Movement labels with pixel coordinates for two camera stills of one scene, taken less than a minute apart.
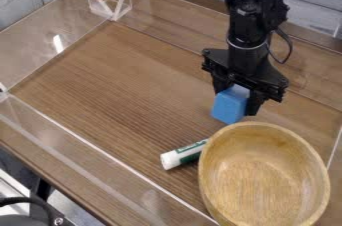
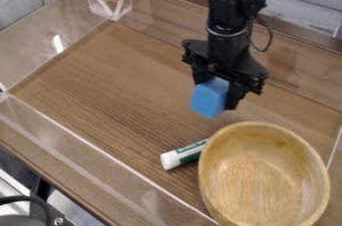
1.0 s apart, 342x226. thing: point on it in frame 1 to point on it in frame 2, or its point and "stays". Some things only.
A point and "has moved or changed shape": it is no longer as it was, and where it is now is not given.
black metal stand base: [42, 216] stays
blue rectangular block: [229, 104] has moved or changed shape
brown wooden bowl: [263, 177] stays
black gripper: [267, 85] to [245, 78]
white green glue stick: [183, 155] stays
